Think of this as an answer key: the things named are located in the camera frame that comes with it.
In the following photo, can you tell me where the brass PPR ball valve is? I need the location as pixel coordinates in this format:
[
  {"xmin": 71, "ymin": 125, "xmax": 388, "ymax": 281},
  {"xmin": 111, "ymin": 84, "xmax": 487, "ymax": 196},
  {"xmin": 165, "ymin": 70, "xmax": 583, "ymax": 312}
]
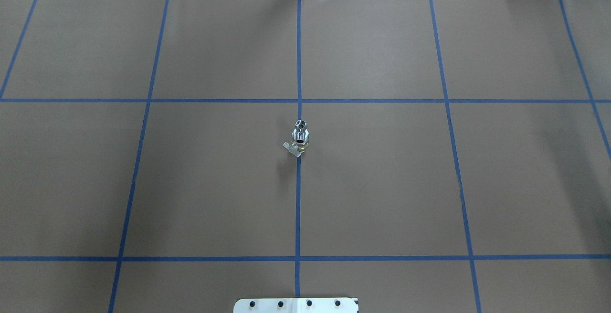
[{"xmin": 282, "ymin": 129, "xmax": 310, "ymax": 158}]

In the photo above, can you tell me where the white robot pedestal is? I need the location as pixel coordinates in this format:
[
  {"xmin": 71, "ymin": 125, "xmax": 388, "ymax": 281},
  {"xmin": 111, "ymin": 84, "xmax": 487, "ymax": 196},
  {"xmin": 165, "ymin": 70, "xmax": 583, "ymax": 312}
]
[{"xmin": 233, "ymin": 297, "xmax": 359, "ymax": 313}]

